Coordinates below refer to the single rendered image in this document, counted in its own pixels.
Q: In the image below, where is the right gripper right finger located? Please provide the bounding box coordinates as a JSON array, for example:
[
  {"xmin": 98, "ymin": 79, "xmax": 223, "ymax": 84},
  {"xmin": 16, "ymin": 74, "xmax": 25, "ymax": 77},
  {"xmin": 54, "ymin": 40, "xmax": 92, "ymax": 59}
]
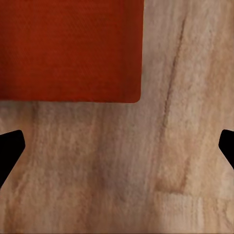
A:
[{"xmin": 218, "ymin": 129, "xmax": 234, "ymax": 169}]

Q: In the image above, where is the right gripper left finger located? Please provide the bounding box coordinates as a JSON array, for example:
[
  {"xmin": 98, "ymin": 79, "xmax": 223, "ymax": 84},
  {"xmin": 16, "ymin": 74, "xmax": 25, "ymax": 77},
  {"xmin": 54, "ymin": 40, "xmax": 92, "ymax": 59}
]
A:
[{"xmin": 0, "ymin": 129, "xmax": 25, "ymax": 188}]

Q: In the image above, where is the storage box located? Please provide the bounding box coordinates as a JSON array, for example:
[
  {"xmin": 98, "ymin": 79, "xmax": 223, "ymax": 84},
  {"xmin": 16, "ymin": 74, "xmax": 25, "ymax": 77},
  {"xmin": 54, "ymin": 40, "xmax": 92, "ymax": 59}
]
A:
[{"xmin": 0, "ymin": 0, "xmax": 144, "ymax": 104}]

